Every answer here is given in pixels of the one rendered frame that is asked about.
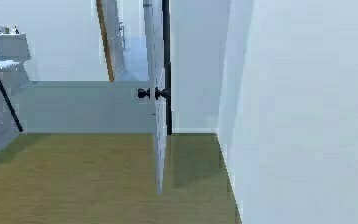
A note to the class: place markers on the white room door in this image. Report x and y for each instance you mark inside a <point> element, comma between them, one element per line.
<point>159,60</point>

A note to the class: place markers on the black round door knob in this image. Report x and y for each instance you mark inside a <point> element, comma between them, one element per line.
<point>161,93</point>
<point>142,93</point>

